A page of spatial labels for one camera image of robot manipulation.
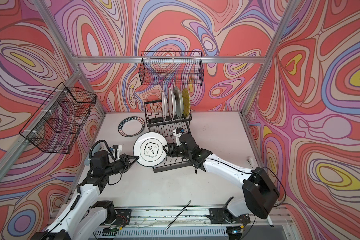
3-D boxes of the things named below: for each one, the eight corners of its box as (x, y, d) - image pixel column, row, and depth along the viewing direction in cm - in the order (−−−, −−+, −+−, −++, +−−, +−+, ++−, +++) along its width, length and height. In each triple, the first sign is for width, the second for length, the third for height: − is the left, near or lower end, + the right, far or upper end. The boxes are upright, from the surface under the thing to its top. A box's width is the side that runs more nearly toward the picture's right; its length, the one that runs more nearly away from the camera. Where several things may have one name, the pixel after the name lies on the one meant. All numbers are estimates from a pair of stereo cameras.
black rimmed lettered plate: (117, 137, 108) (115, 134, 106) (123, 119, 120) (122, 116, 117) (142, 137, 108) (141, 134, 106) (146, 119, 120) (145, 116, 117)
